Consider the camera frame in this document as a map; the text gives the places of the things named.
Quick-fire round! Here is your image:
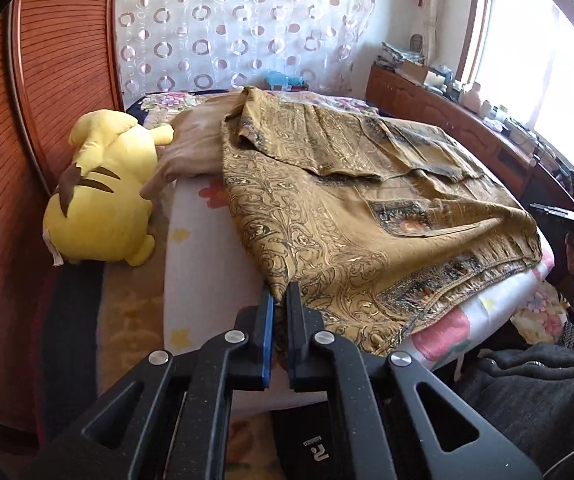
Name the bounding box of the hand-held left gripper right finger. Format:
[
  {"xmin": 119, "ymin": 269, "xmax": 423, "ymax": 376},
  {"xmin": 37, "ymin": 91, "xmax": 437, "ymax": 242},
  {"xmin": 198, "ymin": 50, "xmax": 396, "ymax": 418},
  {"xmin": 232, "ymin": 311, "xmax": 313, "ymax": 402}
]
[{"xmin": 286, "ymin": 281, "xmax": 542, "ymax": 480}]

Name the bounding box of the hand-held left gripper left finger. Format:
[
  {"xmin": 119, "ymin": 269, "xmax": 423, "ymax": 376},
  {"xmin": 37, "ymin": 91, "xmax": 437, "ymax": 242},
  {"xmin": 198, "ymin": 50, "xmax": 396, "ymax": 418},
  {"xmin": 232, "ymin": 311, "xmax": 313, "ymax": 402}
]
[{"xmin": 22, "ymin": 285, "xmax": 276, "ymax": 480}]

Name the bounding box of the golden patterned garment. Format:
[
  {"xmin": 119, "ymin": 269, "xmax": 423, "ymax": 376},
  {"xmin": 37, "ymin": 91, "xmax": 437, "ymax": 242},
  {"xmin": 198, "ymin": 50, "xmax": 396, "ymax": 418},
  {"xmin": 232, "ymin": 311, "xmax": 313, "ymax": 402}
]
[{"xmin": 221, "ymin": 86, "xmax": 542, "ymax": 358}]

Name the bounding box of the white flowered blanket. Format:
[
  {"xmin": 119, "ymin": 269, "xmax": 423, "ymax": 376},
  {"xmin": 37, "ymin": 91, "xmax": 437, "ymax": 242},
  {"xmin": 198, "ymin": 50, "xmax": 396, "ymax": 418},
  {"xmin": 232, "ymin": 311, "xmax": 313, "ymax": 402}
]
[{"xmin": 162, "ymin": 175, "xmax": 555, "ymax": 396}]

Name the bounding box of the pale yellow blanket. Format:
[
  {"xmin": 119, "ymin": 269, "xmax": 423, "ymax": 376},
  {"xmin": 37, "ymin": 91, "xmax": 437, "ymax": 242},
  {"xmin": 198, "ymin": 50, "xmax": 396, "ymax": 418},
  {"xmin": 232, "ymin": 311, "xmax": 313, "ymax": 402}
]
[{"xmin": 96, "ymin": 260, "xmax": 168, "ymax": 397}]

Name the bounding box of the wooden framed window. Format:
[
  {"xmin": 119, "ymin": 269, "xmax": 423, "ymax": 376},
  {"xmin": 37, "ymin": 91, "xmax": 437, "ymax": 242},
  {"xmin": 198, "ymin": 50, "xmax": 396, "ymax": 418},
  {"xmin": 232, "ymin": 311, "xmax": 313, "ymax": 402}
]
[{"xmin": 457, "ymin": 0, "xmax": 574, "ymax": 181}]

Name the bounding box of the person's dark grey jacket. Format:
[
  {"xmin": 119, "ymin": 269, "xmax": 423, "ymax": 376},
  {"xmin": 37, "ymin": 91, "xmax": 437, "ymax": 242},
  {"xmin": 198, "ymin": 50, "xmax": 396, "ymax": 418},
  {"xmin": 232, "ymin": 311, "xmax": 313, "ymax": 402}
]
[{"xmin": 457, "ymin": 320, "xmax": 574, "ymax": 480}]

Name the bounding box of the low wooden cabinet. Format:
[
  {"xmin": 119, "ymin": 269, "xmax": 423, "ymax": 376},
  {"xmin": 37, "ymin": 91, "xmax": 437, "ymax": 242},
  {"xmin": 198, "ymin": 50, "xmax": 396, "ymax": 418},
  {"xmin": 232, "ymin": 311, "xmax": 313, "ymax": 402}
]
[{"xmin": 365, "ymin": 62, "xmax": 574, "ymax": 226}]

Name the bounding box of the cardboard box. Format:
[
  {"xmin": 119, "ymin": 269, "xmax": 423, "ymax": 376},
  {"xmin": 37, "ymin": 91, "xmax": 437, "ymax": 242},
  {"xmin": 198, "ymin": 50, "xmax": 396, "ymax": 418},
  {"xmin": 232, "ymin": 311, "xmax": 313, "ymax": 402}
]
[{"xmin": 401, "ymin": 60, "xmax": 448, "ymax": 87}]

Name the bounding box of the beige pillow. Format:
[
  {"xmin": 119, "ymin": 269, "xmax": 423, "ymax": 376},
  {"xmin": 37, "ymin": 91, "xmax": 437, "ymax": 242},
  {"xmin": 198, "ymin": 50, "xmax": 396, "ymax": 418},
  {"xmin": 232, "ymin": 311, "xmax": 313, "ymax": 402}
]
[{"xmin": 139, "ymin": 91, "xmax": 248, "ymax": 198}]

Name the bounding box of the stack of papers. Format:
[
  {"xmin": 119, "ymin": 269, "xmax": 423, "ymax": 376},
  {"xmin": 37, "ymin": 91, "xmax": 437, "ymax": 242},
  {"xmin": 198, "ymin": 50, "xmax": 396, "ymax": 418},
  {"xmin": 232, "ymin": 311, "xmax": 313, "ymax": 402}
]
[{"xmin": 381, "ymin": 42, "xmax": 425, "ymax": 68}]

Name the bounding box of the yellow plush toy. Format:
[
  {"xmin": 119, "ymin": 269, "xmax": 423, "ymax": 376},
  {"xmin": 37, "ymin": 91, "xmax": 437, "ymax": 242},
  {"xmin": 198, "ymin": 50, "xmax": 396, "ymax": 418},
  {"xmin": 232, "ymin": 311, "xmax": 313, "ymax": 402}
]
[{"xmin": 42, "ymin": 108, "xmax": 175, "ymax": 267}]

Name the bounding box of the bundled pale window curtain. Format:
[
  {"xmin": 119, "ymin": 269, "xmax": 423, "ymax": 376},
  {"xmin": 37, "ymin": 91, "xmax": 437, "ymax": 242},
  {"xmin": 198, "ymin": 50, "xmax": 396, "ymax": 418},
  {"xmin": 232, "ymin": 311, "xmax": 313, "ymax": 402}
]
[{"xmin": 419, "ymin": 0, "xmax": 478, "ymax": 61}]

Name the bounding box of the sheer circle-patterned curtain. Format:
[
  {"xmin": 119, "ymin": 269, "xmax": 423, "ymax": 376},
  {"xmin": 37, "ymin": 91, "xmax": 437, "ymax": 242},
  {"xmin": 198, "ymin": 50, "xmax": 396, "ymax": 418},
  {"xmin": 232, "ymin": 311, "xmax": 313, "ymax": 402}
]
[{"xmin": 113, "ymin": 0, "xmax": 375, "ymax": 98}]

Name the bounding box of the brown slatted wooden wardrobe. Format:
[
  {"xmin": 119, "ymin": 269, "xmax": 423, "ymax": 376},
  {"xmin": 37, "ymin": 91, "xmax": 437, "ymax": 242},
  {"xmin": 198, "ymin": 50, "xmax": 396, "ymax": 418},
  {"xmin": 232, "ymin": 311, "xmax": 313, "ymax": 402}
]
[{"xmin": 0, "ymin": 0, "xmax": 128, "ymax": 456}]

